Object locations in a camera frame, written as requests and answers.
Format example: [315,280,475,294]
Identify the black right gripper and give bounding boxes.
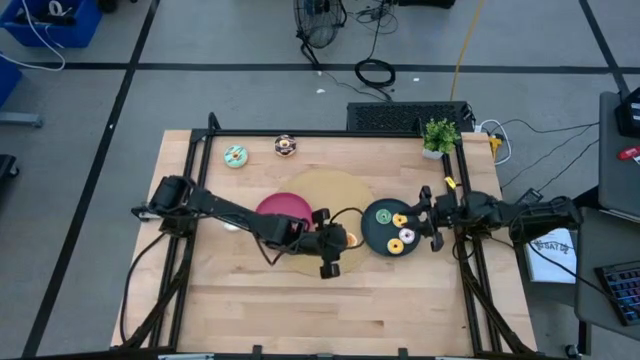
[399,186,461,253]

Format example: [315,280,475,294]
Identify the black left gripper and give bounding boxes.
[302,207,350,280]

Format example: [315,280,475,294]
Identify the large chocolate frosted donut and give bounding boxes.
[273,133,298,158]

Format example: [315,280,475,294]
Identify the large mint frosted donut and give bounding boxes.
[223,144,249,169]

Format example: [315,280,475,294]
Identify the dark round plate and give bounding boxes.
[360,197,424,259]

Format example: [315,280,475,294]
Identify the round woven straw placemat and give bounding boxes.
[279,168,376,278]

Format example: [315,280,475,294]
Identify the red plate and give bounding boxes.
[254,192,315,234]

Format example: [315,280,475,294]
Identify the green plant in white pot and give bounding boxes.
[421,117,461,161]

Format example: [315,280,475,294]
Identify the black computer tower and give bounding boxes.
[346,101,475,134]

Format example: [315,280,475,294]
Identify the white printed booklet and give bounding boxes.
[524,227,579,285]

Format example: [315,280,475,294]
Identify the gray desk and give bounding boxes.
[598,91,640,219]
[573,207,640,344]

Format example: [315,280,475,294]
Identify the black backlit keyboard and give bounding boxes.
[593,259,640,327]

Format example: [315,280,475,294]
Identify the black floor fan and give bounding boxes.
[293,0,348,69]

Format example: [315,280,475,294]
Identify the black desk device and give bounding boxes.
[613,87,640,140]

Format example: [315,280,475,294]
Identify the black chair base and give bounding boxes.
[0,153,20,181]

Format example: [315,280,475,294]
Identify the blue plastic bin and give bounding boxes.
[0,52,24,109]
[0,0,104,50]

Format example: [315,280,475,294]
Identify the gray metal base foot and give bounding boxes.
[0,112,44,127]

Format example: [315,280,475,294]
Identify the black left camera cable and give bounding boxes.
[327,206,366,251]

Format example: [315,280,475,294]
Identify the white power cable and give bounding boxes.
[474,118,514,166]

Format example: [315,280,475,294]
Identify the coiled black floor cable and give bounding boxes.
[353,58,397,90]

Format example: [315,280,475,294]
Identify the yellow hanging cable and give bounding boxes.
[449,0,486,101]

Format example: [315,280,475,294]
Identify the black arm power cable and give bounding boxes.
[118,232,169,346]

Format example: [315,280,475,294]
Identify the tangled black floor cables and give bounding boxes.
[347,0,401,36]

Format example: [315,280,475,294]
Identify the white floor cable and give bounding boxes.
[0,0,67,72]

